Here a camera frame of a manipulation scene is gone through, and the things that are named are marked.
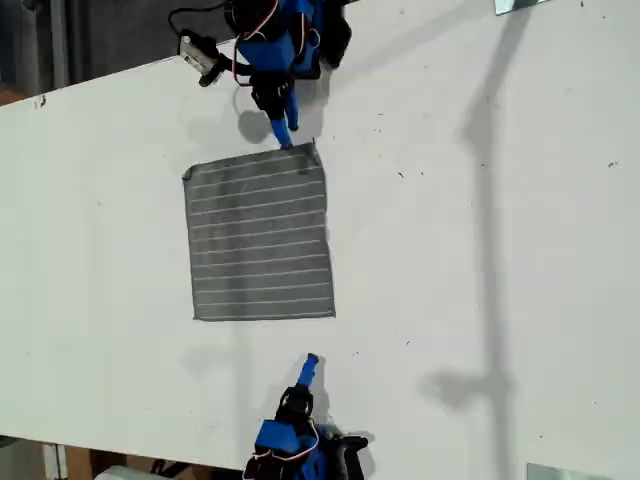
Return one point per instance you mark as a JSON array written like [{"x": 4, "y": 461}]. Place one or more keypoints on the grey striped square towel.
[{"x": 260, "y": 235}]

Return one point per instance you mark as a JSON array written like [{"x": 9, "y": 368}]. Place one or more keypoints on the white table leg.
[{"x": 54, "y": 462}]

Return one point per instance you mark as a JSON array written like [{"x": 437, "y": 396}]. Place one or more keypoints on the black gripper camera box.
[
  {"x": 197, "y": 52},
  {"x": 350, "y": 457}
]

